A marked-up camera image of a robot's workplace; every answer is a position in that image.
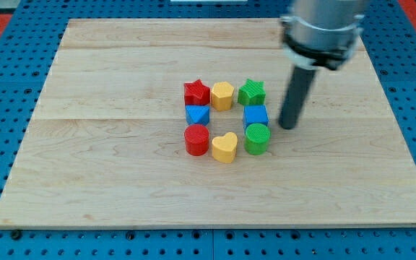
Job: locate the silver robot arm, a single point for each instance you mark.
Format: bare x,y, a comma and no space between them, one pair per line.
322,33

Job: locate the blue triangle block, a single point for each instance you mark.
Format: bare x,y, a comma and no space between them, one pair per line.
197,114

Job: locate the blue cube block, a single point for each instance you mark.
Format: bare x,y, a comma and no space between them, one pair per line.
255,114

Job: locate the red cylinder block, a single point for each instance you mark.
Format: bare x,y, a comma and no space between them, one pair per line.
196,139

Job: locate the yellow heart block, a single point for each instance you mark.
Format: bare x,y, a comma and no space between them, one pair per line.
224,147

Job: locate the yellow pentagon block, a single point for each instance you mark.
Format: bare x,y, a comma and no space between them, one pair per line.
222,96

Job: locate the red star block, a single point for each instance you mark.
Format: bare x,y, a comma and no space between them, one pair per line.
196,93

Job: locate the green cylinder block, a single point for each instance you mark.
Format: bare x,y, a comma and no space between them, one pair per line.
257,139

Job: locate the green star block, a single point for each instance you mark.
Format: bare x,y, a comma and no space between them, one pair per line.
252,93

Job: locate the light wooden board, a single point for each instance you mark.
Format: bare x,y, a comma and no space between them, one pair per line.
104,149

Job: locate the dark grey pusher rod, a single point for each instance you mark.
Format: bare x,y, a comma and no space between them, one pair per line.
295,96

